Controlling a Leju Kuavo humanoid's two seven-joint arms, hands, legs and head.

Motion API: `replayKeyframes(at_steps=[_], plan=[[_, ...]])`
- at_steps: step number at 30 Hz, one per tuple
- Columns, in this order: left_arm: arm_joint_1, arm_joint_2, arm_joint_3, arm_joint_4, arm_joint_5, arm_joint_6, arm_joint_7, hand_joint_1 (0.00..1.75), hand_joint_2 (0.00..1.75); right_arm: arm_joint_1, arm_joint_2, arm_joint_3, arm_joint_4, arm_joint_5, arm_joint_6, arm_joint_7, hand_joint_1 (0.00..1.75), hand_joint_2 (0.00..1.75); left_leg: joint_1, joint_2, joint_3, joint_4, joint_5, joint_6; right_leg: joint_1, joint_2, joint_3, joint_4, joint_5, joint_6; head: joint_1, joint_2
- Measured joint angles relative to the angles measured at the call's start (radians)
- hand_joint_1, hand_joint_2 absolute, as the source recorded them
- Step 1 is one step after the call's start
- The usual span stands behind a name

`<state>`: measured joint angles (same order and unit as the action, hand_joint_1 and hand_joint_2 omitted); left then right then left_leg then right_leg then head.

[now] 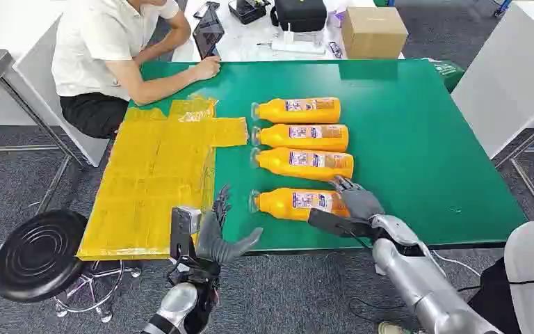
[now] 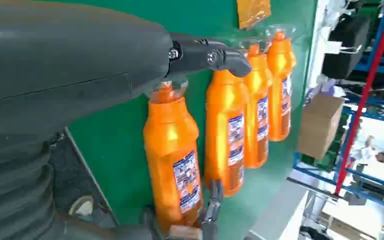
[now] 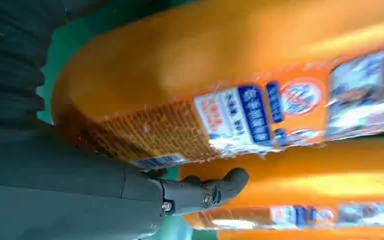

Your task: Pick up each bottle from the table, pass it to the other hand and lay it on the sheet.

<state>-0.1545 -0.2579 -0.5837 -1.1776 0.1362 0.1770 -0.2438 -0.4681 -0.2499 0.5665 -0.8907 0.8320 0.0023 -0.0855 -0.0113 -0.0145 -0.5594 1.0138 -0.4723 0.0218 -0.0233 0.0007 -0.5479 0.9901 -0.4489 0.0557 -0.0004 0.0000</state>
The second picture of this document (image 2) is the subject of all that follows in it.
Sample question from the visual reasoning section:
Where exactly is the red pole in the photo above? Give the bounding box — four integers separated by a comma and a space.
334, 0, 384, 196

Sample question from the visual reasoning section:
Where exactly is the white table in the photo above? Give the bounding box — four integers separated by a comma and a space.
244, 178, 312, 240

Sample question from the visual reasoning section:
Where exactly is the clear plastic bag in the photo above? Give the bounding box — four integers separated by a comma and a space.
306, 74, 339, 104

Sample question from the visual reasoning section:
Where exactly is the orange drink bottle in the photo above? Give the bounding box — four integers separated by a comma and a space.
142, 79, 204, 234
241, 40, 274, 170
265, 24, 297, 143
204, 67, 250, 198

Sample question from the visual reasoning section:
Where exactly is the green table mat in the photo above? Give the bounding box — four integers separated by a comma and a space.
34, 0, 319, 240

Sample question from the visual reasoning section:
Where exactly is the person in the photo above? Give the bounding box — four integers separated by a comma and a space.
352, 135, 384, 167

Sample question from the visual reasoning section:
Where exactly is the blue metal rack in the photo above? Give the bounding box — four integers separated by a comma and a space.
292, 0, 384, 213

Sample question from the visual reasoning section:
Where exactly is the black bag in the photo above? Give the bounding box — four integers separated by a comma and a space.
322, 16, 372, 80

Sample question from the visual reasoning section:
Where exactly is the white desk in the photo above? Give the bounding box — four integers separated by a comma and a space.
306, 0, 330, 97

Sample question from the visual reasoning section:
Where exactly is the brown cardboard box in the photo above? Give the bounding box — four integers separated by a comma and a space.
296, 94, 345, 161

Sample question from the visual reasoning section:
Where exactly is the yellow sheet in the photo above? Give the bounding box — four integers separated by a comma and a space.
236, 0, 272, 30

